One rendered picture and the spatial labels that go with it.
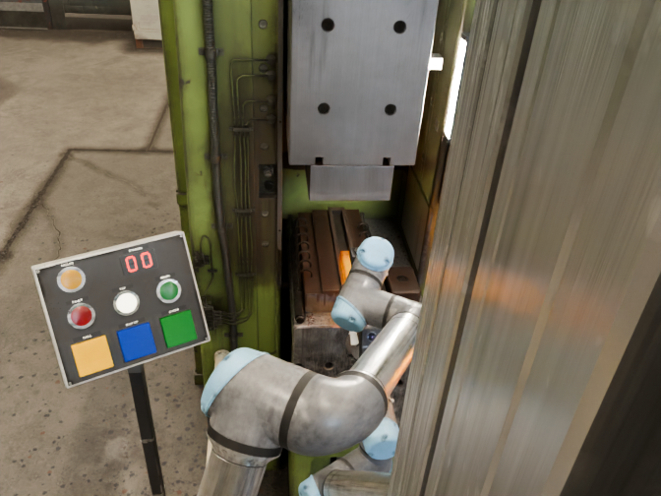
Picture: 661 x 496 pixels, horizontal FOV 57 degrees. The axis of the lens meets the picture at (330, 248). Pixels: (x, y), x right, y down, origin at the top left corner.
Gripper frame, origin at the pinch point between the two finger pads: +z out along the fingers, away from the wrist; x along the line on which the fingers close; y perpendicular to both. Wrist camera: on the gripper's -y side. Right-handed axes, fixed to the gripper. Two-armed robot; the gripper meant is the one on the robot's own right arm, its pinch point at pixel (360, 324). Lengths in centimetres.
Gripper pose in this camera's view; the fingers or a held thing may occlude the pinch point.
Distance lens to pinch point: 150.3
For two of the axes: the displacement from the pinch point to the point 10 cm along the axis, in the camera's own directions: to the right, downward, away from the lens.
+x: 9.9, -0.2, 1.0
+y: -0.4, 8.3, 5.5
